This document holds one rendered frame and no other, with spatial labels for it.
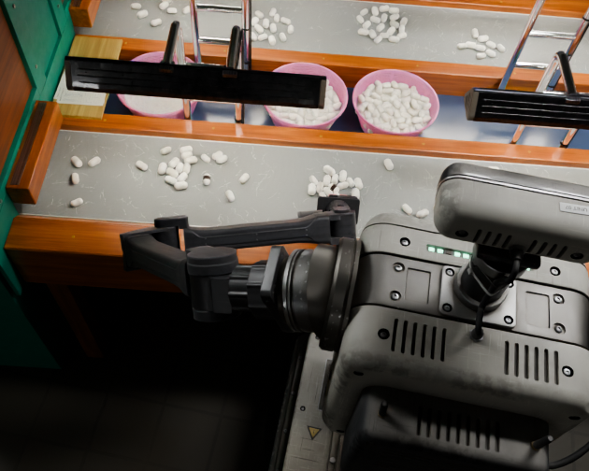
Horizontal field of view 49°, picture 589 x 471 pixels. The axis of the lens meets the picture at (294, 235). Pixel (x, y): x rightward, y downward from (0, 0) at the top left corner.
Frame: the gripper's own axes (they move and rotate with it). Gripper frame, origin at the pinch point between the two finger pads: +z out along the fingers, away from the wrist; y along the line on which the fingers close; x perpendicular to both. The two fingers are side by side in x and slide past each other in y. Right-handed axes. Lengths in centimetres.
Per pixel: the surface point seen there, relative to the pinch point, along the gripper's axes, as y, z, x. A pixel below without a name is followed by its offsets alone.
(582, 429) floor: -97, 32, 84
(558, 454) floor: -87, 25, 90
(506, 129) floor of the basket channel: -57, 47, -15
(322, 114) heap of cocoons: 2.6, 40.8, -16.1
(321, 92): 6.2, -2.0, -27.2
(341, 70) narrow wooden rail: -3, 53, -29
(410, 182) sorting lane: -23.1, 20.5, -1.5
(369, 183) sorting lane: -11.3, 19.6, -0.6
